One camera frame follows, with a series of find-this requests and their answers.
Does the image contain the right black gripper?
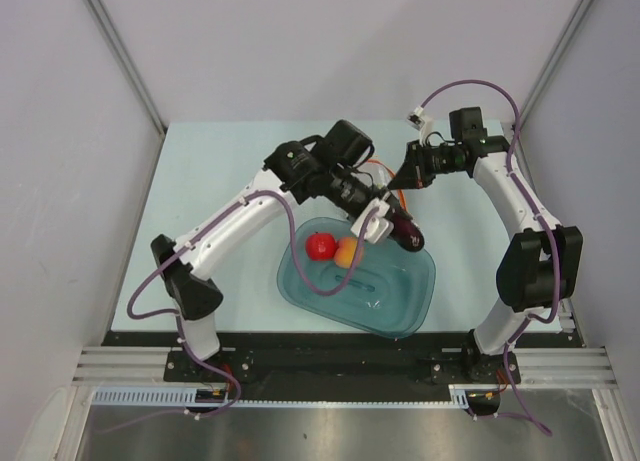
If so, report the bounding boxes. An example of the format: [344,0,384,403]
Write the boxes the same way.
[388,139,465,191]

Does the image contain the clear orange zip top bag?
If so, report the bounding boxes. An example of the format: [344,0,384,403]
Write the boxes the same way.
[359,159,409,211]

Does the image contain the purple toy eggplant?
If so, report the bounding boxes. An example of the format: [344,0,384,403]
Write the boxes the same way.
[389,210,425,252]

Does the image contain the red toy apple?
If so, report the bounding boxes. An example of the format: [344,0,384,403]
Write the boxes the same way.
[305,232,338,261]

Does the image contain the orange toy peach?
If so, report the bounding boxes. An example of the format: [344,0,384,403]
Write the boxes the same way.
[333,237,364,269]

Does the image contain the blue transparent plastic tub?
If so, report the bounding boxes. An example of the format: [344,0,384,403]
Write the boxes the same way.
[277,217,436,338]

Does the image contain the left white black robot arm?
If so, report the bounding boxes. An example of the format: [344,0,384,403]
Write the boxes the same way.
[151,120,393,381]

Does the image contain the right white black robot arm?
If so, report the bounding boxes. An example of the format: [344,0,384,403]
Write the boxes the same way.
[390,107,583,382]

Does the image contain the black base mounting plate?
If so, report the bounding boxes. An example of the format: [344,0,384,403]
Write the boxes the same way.
[102,328,584,416]

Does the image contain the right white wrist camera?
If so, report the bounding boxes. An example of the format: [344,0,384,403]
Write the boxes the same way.
[406,106,434,143]

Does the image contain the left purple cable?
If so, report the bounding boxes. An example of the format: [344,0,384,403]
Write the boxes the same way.
[94,189,384,432]

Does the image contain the right aluminium corner post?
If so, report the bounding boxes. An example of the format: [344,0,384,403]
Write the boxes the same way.
[512,0,606,132]

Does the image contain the aluminium corner post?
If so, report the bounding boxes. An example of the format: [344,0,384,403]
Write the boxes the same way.
[74,0,169,135]
[512,0,606,132]

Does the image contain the white slotted cable duct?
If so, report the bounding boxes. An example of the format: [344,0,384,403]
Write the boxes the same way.
[91,386,469,410]

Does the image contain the left aluminium corner post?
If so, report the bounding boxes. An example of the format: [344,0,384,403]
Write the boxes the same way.
[74,0,169,135]

